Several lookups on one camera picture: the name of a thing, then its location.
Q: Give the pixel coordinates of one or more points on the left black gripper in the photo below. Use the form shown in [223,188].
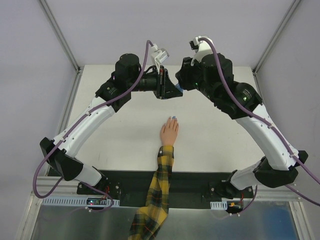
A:
[160,83]

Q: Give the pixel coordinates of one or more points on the blue nail polish bottle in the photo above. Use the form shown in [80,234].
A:
[179,87]

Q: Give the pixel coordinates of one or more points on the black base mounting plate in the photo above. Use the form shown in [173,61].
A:
[188,190]

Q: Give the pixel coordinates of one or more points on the right aluminium frame post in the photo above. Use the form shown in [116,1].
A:
[292,9]

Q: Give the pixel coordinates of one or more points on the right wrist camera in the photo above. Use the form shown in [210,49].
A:
[201,48]

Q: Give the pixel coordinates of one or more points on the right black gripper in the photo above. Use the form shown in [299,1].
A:
[184,78]

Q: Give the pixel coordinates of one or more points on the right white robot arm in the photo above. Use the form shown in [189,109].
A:
[241,102]

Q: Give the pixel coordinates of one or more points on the aluminium frame post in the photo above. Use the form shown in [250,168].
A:
[59,34]
[292,9]

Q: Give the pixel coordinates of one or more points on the mannequin hand with nails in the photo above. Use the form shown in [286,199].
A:
[169,132]

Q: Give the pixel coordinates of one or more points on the left aluminium frame post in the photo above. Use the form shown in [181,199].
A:
[59,34]

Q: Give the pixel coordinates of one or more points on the yellow plaid sleeve forearm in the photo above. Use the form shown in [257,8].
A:
[149,219]

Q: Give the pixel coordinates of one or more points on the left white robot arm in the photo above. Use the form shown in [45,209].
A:
[61,151]

